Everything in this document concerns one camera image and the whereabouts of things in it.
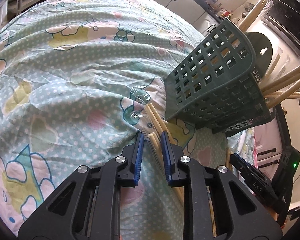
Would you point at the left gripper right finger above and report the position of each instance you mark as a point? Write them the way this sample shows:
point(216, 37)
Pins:
point(217, 205)

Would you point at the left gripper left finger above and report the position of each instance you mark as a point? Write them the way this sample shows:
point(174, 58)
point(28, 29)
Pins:
point(87, 204)

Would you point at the bamboo chopstick on table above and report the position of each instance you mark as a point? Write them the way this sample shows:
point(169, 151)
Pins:
point(227, 161)

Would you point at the bamboo chopstick in basket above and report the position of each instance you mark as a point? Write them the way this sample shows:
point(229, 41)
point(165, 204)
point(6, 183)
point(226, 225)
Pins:
point(293, 87)
point(271, 67)
point(287, 79)
point(252, 16)

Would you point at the green plastic utensil basket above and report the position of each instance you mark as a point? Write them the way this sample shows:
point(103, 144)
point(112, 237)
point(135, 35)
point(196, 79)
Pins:
point(215, 87)

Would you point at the cartoon print tablecloth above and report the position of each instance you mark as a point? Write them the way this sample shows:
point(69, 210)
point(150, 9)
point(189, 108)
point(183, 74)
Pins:
point(75, 76)

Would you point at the black range hood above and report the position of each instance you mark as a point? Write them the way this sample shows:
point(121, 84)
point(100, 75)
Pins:
point(284, 18)

